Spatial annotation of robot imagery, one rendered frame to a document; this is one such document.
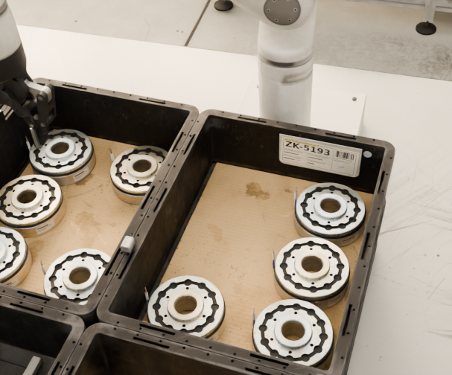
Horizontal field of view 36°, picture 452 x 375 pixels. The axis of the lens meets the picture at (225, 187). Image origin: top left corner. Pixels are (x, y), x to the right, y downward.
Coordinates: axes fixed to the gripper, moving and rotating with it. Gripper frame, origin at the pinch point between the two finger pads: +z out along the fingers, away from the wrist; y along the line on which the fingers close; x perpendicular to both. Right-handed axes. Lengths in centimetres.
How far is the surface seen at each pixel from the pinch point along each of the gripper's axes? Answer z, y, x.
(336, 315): 18.0, -45.8, 3.5
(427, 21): 95, -41, -189
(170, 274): 17.9, -22.0, 4.2
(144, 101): 7.8, -8.8, -19.0
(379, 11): 100, -21, -197
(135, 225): 7.9, -18.2, 4.6
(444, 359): 31, -61, -2
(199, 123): 7.8, -19.1, -16.6
